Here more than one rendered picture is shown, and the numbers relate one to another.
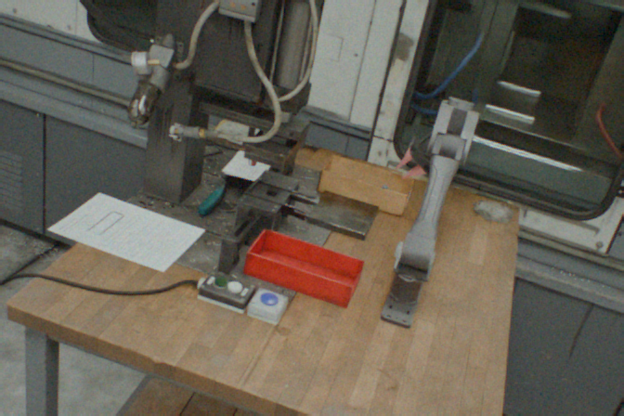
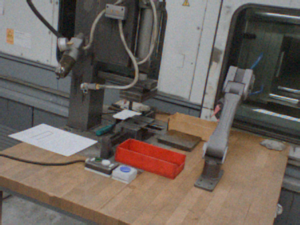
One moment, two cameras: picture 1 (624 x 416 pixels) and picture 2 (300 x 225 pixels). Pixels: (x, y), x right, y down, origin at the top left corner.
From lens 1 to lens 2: 0.40 m
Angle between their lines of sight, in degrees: 15
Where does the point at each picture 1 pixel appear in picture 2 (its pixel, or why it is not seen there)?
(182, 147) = (88, 96)
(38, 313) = not seen: outside the picture
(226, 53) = (110, 40)
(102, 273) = (32, 155)
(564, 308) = not seen: outside the picture
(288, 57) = (142, 41)
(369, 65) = (199, 68)
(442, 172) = (231, 102)
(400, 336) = (205, 195)
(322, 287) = (159, 166)
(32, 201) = not seen: hidden behind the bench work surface
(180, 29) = (86, 29)
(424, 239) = (220, 138)
